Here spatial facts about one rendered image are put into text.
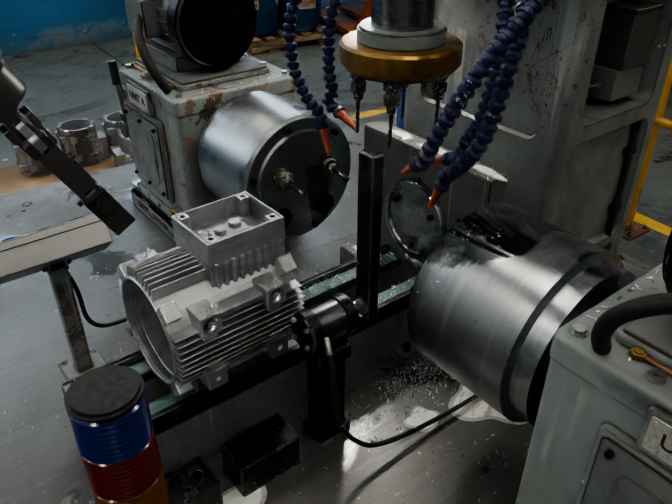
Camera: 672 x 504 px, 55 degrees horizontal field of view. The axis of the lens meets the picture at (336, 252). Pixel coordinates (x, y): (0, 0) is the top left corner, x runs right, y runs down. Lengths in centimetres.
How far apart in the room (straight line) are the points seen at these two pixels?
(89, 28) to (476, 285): 608
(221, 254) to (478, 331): 34
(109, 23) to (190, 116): 543
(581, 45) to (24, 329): 108
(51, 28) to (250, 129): 547
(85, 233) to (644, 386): 80
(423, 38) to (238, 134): 42
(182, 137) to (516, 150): 64
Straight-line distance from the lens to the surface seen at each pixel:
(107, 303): 137
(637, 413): 68
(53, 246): 106
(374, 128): 118
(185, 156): 135
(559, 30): 104
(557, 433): 77
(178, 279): 86
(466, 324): 81
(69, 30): 664
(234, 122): 123
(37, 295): 145
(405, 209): 115
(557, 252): 81
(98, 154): 367
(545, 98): 107
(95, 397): 54
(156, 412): 93
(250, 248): 88
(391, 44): 93
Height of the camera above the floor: 158
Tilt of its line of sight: 32 degrees down
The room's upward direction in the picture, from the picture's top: straight up
